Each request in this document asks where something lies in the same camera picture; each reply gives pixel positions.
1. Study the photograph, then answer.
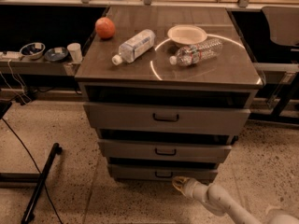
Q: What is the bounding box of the grey drawer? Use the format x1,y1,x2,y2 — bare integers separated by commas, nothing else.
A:
83,103,249,135
98,139,232,163
107,164,218,182

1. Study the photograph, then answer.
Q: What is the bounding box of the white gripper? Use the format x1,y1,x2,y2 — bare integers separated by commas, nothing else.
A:
172,176,209,204

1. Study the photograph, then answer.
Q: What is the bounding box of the grey middle drawer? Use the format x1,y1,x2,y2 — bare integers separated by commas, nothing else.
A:
98,139,232,163

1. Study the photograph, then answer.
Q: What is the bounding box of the white power strip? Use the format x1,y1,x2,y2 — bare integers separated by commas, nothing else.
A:
0,51,21,60

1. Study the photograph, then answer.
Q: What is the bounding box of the orange round fruit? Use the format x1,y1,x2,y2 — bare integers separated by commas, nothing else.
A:
95,17,116,39

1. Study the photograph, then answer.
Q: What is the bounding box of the grey top drawer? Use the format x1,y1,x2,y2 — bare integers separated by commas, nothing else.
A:
83,103,249,135

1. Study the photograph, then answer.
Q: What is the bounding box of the grey bottom drawer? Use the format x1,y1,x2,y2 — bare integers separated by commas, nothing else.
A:
107,164,218,182

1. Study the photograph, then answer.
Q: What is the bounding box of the black floor cable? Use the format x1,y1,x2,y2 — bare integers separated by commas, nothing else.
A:
1,118,64,224

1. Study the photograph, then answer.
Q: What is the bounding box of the clear crinkled water bottle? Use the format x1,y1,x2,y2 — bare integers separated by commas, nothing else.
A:
169,38,223,66

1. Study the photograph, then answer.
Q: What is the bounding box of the white bowl with items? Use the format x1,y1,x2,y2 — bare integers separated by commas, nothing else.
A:
20,42,46,60

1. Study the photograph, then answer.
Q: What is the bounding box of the white paper bowl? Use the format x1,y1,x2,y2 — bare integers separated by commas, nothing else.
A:
167,24,207,48

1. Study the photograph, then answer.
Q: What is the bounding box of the black stand leg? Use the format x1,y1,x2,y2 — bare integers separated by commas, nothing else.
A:
21,143,63,224

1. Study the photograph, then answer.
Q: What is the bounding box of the dark blue bowl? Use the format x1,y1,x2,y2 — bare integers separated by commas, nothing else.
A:
44,47,68,62

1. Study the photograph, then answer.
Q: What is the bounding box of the clear bottle white label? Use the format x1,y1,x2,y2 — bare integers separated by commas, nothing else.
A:
112,29,156,65

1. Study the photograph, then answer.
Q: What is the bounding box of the grey drawer cabinet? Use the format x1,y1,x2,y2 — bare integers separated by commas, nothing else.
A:
76,6,263,170

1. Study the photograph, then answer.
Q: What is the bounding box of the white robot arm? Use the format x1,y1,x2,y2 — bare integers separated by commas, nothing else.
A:
172,176,262,224

